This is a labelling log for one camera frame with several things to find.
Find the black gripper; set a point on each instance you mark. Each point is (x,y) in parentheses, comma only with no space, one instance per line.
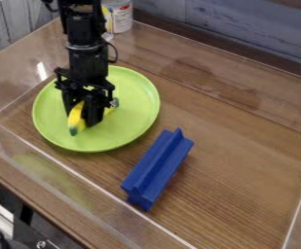
(84,81)

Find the yellow toy banana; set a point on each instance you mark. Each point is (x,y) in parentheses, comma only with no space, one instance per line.
(76,120)

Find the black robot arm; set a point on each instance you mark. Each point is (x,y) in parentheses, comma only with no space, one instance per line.
(84,25)

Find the green round plate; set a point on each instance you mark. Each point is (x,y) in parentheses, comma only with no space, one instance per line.
(124,124)

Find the blue plastic block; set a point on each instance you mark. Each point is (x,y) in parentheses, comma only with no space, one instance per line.
(156,169)

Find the clear acrylic enclosure wall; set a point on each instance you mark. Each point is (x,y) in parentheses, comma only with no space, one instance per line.
(89,214)

